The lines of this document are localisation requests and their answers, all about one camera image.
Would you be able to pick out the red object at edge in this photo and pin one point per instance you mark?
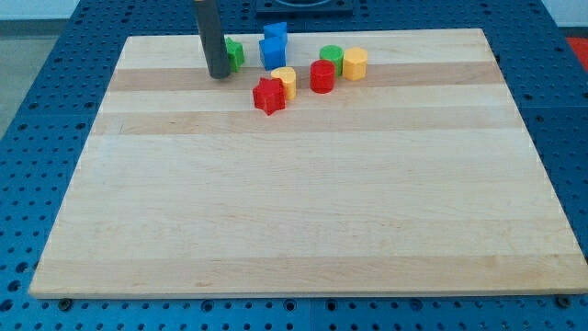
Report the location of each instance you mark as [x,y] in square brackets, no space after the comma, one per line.
[579,46]

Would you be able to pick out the green cylinder block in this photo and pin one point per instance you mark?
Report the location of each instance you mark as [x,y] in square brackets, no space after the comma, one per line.
[334,54]

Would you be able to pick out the yellow heart block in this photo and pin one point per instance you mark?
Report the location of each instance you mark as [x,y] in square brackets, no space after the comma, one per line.
[288,77]

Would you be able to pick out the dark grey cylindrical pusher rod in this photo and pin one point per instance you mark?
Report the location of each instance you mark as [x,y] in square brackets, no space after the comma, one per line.
[212,38]

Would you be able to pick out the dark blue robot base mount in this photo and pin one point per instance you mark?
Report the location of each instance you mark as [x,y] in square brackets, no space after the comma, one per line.
[264,8]

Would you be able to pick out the light wooden board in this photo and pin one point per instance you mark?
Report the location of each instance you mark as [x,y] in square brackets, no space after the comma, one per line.
[420,179]

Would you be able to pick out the blue cube block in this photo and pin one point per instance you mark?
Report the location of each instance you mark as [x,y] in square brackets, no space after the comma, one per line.
[273,52]

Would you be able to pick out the yellow hexagon block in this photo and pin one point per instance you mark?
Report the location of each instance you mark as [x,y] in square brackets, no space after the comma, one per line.
[355,63]

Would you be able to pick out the red star block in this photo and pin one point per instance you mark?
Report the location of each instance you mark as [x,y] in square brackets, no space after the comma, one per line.
[269,95]

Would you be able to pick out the green star block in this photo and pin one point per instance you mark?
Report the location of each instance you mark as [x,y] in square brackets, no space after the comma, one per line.
[235,54]

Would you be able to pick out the red cylinder block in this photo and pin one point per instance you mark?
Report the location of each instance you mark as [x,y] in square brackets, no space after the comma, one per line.
[322,75]

